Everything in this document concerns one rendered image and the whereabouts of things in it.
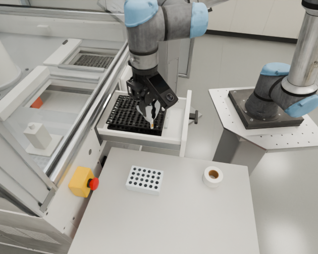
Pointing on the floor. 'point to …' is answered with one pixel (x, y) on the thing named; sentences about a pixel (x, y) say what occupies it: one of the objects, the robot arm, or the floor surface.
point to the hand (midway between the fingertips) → (152, 119)
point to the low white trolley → (168, 209)
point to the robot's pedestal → (239, 155)
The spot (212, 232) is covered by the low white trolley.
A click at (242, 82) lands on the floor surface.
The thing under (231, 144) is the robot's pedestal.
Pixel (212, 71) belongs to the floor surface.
